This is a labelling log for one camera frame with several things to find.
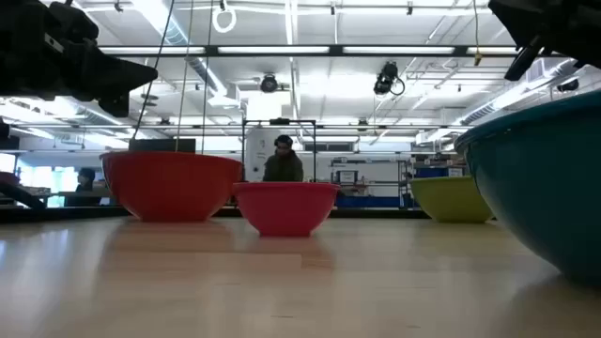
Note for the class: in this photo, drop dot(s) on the nested rainbow coloured bowls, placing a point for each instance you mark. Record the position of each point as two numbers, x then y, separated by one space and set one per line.
169 188

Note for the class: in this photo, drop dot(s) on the small pink bowl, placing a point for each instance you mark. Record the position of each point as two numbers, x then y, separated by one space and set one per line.
284 209

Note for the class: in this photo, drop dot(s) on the black aluminium table frame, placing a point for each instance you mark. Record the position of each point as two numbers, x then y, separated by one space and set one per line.
375 213

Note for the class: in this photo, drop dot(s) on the dark red rounded object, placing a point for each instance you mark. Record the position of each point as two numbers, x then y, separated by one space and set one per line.
8 178

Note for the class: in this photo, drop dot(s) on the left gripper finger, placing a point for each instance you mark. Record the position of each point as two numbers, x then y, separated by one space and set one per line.
122 87
117 66

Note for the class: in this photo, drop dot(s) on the black monitor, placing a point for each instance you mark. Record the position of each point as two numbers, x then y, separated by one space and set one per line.
162 145

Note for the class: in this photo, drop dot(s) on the black overhead frame bar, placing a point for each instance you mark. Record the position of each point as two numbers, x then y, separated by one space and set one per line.
335 50

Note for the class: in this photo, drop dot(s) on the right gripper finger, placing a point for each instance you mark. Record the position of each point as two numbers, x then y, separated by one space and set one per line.
512 14

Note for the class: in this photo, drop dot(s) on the metal shelf rack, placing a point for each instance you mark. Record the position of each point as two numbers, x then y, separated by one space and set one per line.
371 178

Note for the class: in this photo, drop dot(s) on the teal bowl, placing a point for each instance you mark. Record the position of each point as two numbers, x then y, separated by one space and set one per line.
540 188

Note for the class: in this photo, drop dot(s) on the lime green bowl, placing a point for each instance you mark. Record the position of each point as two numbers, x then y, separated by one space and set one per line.
446 199

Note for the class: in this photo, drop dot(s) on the person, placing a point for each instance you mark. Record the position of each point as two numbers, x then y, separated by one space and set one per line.
283 169
85 188

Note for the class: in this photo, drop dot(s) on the black metal frame stand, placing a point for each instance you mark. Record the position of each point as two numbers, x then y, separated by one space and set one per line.
313 150

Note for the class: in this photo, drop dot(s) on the round black ceiling camera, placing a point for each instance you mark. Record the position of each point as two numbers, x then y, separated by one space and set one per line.
269 83

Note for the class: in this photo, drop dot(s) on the blue storage bin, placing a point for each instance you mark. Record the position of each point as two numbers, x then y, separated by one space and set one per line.
371 202

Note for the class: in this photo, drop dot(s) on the white cabinet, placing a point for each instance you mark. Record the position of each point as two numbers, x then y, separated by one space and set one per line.
255 157

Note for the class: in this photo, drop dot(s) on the white light strip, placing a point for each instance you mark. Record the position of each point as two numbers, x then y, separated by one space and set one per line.
273 49
152 50
398 49
490 50

